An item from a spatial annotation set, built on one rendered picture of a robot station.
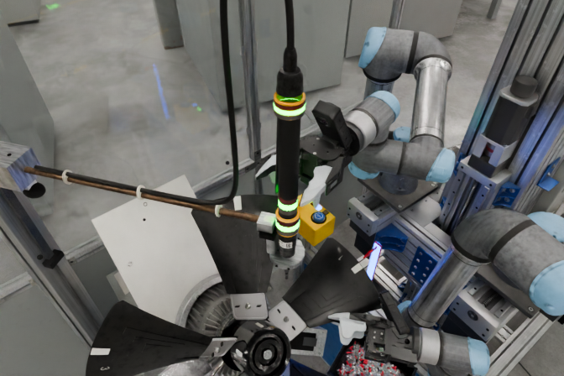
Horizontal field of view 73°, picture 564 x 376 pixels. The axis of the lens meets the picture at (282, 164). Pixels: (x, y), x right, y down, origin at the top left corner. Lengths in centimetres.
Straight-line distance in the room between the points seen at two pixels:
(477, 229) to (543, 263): 13
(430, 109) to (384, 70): 25
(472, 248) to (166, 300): 76
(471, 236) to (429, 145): 21
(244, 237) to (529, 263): 57
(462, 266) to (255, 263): 46
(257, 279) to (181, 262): 27
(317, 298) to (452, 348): 32
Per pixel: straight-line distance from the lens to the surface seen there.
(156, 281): 111
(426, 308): 108
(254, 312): 96
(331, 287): 106
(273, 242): 74
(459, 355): 104
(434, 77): 105
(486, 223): 89
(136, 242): 108
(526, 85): 125
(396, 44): 113
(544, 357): 265
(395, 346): 102
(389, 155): 85
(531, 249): 87
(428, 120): 94
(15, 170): 97
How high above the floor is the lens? 210
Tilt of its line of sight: 42 degrees down
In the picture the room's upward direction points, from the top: straight up
